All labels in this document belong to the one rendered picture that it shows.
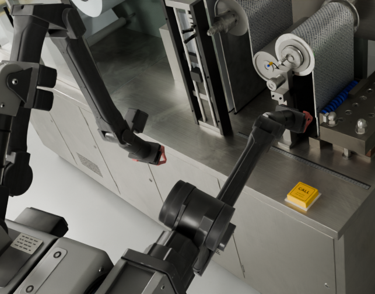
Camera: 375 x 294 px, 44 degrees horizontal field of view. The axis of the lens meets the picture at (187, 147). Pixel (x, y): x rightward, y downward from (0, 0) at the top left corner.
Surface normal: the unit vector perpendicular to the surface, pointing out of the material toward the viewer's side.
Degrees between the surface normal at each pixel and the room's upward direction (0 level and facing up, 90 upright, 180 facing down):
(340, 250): 90
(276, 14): 92
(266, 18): 92
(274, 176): 0
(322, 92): 90
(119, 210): 0
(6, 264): 0
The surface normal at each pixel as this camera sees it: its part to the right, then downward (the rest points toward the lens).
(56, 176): -0.23, -0.74
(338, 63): 0.69, 0.33
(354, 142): -0.69, 0.58
